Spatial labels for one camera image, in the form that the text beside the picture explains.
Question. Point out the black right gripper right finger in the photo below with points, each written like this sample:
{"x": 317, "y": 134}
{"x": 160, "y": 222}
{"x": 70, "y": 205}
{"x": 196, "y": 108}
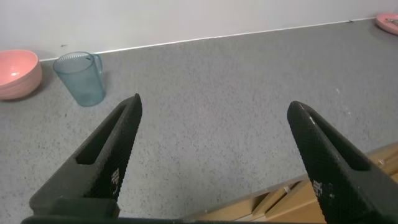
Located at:
{"x": 342, "y": 180}

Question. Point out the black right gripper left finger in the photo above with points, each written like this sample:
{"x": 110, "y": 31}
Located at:
{"x": 93, "y": 174}

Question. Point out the ribbed clear blue cup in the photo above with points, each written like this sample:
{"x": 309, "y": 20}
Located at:
{"x": 81, "y": 81}

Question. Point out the pink bowl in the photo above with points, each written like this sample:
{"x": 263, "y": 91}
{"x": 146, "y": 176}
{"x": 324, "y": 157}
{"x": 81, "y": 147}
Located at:
{"x": 15, "y": 74}

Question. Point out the pink plate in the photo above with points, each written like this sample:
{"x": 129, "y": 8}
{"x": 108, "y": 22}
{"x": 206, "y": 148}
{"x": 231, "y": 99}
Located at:
{"x": 387, "y": 28}

